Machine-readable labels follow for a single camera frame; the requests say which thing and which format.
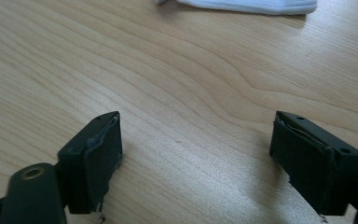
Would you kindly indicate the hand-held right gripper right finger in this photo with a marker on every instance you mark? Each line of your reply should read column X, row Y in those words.
column 310, row 168

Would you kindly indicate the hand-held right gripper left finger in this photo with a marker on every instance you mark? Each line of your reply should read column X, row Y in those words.
column 98, row 161

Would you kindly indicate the white ribbed sock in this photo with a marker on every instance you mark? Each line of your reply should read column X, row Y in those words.
column 254, row 5

